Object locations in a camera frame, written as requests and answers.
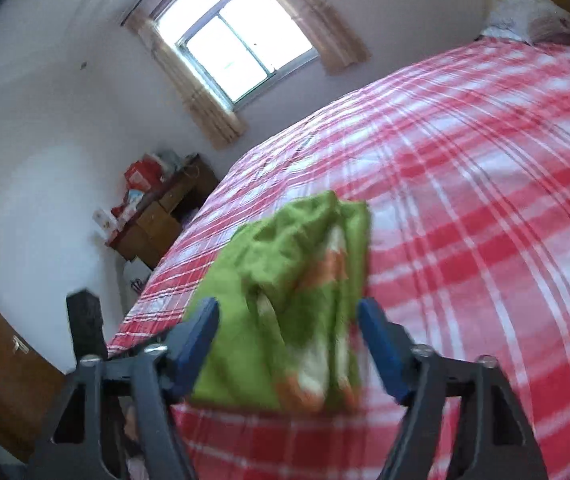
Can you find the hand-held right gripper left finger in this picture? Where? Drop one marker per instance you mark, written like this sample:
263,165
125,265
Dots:
197,345

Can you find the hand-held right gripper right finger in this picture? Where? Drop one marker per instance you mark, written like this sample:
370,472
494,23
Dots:
382,355

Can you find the green orange striped shirt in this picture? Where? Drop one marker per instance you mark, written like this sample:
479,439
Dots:
285,280

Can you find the white bag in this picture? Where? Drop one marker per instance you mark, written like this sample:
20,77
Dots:
137,277

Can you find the brown wooden door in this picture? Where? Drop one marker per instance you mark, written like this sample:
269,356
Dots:
5,375

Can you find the white card box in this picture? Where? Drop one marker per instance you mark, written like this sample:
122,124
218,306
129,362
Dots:
105,222

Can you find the wooden desk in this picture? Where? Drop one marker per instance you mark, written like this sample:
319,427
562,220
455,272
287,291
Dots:
157,222

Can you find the red box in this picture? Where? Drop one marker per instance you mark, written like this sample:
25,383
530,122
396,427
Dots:
141,174

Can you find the red plaid bed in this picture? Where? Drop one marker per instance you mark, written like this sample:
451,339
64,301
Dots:
465,210

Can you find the beige curtain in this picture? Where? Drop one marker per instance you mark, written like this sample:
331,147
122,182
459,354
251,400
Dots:
195,90
325,20

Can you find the window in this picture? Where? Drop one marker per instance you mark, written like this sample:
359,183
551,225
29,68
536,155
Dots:
245,40

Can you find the patterned pillow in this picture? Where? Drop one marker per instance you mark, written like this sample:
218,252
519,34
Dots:
535,17

